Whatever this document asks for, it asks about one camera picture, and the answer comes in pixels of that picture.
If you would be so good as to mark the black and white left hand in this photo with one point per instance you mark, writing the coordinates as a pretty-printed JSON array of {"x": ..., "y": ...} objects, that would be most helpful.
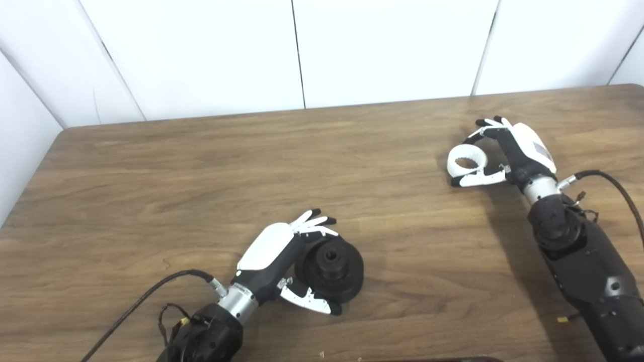
[{"x": 266, "y": 246}]

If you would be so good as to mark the black and white right hand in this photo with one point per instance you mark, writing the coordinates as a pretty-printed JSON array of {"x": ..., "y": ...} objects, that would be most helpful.
[{"x": 526, "y": 151}]

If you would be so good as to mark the round black stepped part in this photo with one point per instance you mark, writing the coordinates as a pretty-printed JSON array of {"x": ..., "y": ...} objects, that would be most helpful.
[{"x": 347, "y": 274}]

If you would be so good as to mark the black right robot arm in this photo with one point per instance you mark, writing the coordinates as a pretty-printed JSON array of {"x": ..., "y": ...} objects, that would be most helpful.
[{"x": 588, "y": 261}]

